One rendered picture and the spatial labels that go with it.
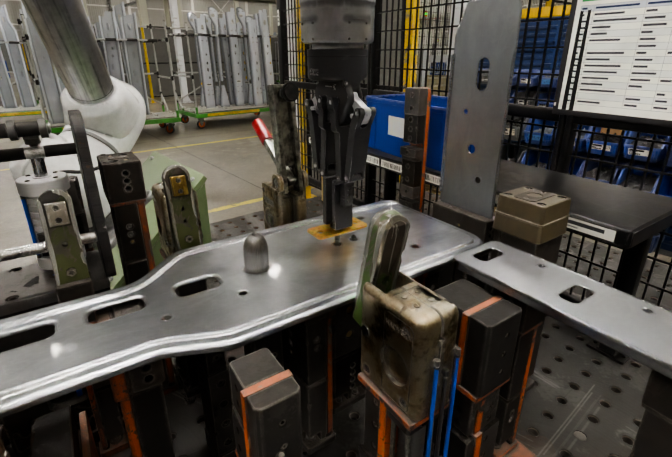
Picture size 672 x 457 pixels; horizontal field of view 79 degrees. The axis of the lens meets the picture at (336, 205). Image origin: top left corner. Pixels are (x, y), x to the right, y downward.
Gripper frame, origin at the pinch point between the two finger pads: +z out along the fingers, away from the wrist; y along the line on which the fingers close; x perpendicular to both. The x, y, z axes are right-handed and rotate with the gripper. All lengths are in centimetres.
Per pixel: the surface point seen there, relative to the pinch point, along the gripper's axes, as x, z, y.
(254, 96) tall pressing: 302, 61, -736
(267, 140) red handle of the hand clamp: -0.5, -5.2, -21.2
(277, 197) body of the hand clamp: -2.8, 2.7, -13.5
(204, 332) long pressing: -22.5, 6.3, 9.5
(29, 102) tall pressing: -70, 69, -961
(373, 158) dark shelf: 32.2, 4.8, -31.6
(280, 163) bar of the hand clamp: -1.9, -2.9, -13.7
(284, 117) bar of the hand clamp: 0.1, -9.9, -15.5
